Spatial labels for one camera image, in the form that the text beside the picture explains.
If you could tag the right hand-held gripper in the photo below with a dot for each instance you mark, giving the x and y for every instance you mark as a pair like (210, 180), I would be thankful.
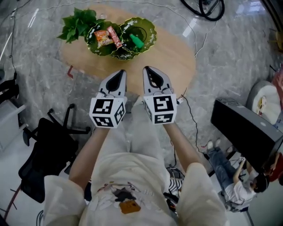
(162, 108)

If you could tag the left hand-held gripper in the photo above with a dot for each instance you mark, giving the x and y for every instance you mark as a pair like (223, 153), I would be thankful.
(104, 110)

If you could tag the green leaf-shaped plate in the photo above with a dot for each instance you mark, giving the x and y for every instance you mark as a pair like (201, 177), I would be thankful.
(123, 42)

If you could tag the small green bottle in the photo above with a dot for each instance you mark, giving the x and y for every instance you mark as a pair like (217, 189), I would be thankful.
(137, 41)

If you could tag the red snack bar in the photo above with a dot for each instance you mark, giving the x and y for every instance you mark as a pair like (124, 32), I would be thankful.
(115, 37)

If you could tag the orange snack packet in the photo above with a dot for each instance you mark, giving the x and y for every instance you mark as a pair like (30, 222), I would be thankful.
(102, 38)

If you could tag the person's left forearm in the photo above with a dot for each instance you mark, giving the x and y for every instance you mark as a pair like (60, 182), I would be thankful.
(86, 154)

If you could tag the person's right forearm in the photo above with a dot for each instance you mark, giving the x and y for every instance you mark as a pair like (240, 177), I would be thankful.
(183, 148)

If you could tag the white power strip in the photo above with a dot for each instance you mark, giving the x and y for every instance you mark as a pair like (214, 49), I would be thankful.
(180, 100)

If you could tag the person's light grey trousers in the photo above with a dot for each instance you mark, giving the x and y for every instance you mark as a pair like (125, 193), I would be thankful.
(139, 134)

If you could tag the pale blue small packet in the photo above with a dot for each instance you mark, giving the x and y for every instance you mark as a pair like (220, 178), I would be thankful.
(102, 16)

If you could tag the potted green plant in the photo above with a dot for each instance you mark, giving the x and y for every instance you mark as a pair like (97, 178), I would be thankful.
(76, 26)

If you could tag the person's cream shirt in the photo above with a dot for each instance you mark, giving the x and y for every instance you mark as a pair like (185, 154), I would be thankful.
(132, 176)

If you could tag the grey round seat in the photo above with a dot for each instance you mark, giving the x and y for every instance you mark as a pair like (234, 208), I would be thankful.
(253, 92)

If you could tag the black office chair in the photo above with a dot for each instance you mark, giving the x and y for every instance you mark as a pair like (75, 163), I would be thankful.
(44, 154)

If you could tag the large black monitor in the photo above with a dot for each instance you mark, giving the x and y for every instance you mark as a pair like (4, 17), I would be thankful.
(245, 132)

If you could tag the black white striped cloth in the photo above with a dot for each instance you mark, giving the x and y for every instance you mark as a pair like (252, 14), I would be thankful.
(174, 184)

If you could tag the white cabinet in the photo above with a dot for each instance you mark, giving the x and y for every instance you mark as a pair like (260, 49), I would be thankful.
(10, 123)

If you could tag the white printed cushion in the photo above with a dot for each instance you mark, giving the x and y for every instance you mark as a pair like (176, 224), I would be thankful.
(268, 103)

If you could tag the pink plush toy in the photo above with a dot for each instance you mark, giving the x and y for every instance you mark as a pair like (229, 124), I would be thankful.
(279, 79)

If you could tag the small wooden chair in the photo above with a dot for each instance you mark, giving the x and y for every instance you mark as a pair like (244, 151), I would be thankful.
(277, 39)

